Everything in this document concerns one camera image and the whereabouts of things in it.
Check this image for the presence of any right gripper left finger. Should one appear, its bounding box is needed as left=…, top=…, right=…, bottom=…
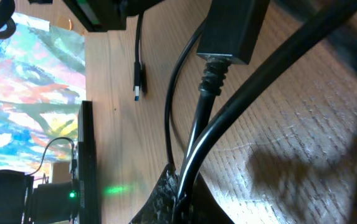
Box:
left=130, top=164, right=178, bottom=224

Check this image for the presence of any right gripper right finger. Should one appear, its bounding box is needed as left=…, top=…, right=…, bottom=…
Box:
left=191, top=174, right=234, bottom=224

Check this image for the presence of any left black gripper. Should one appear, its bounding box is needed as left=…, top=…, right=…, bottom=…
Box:
left=64, top=0, right=163, bottom=32

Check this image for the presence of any black USB cable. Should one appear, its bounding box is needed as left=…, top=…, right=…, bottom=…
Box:
left=171, top=0, right=357, bottom=224
left=133, top=12, right=207, bottom=169

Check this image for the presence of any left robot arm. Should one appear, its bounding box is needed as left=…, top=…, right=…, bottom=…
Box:
left=0, top=1, right=138, bottom=223

